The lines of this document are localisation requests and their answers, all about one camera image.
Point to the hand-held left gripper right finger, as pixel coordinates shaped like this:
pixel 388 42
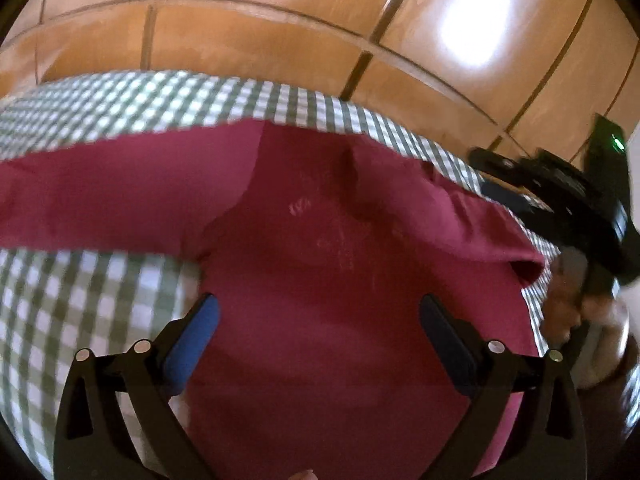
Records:
pixel 450 345

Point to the dark red shirt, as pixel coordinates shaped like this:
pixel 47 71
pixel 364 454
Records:
pixel 320 280

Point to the green white checked bedsheet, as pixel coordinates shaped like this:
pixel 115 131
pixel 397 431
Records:
pixel 100 105

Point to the person's right hand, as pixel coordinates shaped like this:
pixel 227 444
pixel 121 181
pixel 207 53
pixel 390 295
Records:
pixel 562 310

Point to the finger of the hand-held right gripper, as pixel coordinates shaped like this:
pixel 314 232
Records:
pixel 500 162

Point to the wooden panelled wardrobe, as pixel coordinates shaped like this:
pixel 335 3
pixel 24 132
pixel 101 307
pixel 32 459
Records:
pixel 250 40

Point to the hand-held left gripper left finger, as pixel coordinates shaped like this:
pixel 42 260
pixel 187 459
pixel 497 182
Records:
pixel 192 342

